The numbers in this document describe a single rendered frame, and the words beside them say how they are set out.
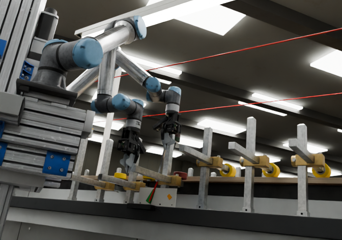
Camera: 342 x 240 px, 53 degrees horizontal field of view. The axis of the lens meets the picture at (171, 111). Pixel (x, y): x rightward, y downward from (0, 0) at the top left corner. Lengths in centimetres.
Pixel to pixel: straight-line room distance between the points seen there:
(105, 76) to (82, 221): 104
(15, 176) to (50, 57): 49
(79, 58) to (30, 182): 52
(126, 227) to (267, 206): 81
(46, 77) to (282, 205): 128
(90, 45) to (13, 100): 36
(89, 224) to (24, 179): 93
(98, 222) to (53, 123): 104
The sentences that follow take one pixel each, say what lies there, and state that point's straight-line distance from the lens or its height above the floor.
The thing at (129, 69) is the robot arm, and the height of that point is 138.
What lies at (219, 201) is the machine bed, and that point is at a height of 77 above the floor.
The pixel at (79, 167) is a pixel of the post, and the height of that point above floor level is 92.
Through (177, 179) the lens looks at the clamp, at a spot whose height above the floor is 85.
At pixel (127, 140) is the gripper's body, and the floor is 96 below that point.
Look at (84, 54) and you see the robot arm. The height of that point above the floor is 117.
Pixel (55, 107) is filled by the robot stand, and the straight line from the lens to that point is 139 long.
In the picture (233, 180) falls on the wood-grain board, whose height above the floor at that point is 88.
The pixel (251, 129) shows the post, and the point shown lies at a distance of 177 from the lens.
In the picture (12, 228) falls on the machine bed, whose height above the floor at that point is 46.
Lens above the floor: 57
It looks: 20 degrees up
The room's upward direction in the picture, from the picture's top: 7 degrees clockwise
